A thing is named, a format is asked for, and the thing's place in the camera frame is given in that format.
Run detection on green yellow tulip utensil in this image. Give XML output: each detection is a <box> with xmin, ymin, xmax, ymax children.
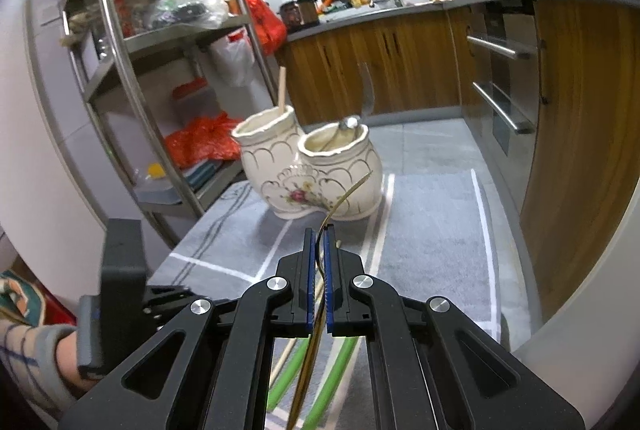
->
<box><xmin>302</xmin><ymin>337</ymin><xmax>358</xmax><ymax>430</ymax></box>
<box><xmin>267</xmin><ymin>338</ymin><xmax>310</xmax><ymax>413</ymax></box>

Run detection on wooden chopstick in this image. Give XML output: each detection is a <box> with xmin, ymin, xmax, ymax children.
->
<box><xmin>278</xmin><ymin>66</ymin><xmax>286</xmax><ymax>116</ymax></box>
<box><xmin>269</xmin><ymin>339</ymin><xmax>297</xmax><ymax>388</ymax></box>

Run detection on gold fork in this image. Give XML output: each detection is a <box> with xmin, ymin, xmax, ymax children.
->
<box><xmin>286</xmin><ymin>171</ymin><xmax>372</xmax><ymax>430</ymax></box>

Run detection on silver spoon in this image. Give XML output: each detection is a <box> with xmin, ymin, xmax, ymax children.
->
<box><xmin>318</xmin><ymin>115</ymin><xmax>361</xmax><ymax>151</ymax></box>

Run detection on silver fork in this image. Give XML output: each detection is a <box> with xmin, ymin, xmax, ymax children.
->
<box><xmin>358</xmin><ymin>62</ymin><xmax>375</xmax><ymax>119</ymax></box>

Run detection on wooden kitchen cabinets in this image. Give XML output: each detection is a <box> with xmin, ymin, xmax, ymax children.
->
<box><xmin>276</xmin><ymin>0</ymin><xmax>639</xmax><ymax>319</ymax></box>

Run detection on person left hand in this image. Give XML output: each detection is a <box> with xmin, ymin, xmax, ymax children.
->
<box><xmin>54</xmin><ymin>332</ymin><xmax>98</xmax><ymax>394</ymax></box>

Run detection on grey striped table cloth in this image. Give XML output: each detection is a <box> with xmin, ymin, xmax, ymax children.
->
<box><xmin>151</xmin><ymin>170</ymin><xmax>501</xmax><ymax>429</ymax></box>

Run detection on red plastic bag lower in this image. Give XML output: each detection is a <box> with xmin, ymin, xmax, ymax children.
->
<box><xmin>164</xmin><ymin>112</ymin><xmax>241</xmax><ymax>170</ymax></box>

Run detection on red plastic bag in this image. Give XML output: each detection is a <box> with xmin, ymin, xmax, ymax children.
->
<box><xmin>164</xmin><ymin>112</ymin><xmax>241</xmax><ymax>170</ymax></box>
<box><xmin>246</xmin><ymin>0</ymin><xmax>288</xmax><ymax>56</ymax></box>

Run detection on white ceramic double utensil holder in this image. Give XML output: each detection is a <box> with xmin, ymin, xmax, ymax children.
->
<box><xmin>231</xmin><ymin>104</ymin><xmax>383</xmax><ymax>221</ymax></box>

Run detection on white plastic bag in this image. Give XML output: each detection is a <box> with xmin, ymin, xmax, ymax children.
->
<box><xmin>209</xmin><ymin>31</ymin><xmax>255</xmax><ymax>87</ymax></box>

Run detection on metal storage shelf rack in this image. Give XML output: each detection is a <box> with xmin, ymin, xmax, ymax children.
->
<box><xmin>62</xmin><ymin>0</ymin><xmax>277</xmax><ymax>217</ymax></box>

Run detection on red plastic bag upper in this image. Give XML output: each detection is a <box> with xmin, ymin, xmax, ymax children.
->
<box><xmin>246</xmin><ymin>0</ymin><xmax>288</xmax><ymax>56</ymax></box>

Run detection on stainless built-in oven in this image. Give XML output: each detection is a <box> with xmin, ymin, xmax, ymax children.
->
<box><xmin>462</xmin><ymin>0</ymin><xmax>540</xmax><ymax>210</ymax></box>

